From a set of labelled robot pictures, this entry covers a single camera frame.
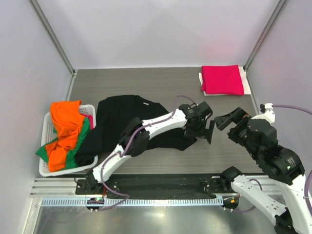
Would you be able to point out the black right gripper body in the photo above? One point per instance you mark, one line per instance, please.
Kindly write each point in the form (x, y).
(238, 133)

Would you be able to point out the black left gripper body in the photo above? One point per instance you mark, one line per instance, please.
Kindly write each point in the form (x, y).
(197, 129)

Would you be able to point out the black t-shirt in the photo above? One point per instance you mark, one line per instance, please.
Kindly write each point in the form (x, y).
(112, 117)

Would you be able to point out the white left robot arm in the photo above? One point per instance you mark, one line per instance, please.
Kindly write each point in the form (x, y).
(135, 138)

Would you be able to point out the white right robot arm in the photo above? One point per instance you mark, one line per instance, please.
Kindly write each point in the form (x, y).
(282, 165)

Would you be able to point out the folded white t-shirt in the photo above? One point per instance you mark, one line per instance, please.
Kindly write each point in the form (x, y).
(245, 83)

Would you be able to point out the folded pink t-shirt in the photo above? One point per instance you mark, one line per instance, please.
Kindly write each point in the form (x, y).
(222, 80)

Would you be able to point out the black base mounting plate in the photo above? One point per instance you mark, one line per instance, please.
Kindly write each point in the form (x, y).
(164, 186)

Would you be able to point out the pink t-shirt in basket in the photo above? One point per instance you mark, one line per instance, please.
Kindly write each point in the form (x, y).
(90, 118)

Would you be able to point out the orange t-shirt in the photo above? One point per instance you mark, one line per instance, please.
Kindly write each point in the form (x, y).
(68, 123)

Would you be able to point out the white plastic laundry basket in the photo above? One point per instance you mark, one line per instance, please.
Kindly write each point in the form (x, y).
(48, 135)

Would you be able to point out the white slotted cable duct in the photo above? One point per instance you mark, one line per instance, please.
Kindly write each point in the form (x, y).
(107, 202)

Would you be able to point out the right aluminium frame post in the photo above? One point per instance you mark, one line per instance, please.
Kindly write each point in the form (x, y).
(278, 9)

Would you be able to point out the aluminium frame post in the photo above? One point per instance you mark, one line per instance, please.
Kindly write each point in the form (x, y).
(51, 34)
(278, 9)

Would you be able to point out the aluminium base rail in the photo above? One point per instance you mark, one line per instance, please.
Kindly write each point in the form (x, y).
(53, 187)

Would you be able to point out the left aluminium frame post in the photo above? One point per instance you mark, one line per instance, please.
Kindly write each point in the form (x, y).
(51, 34)

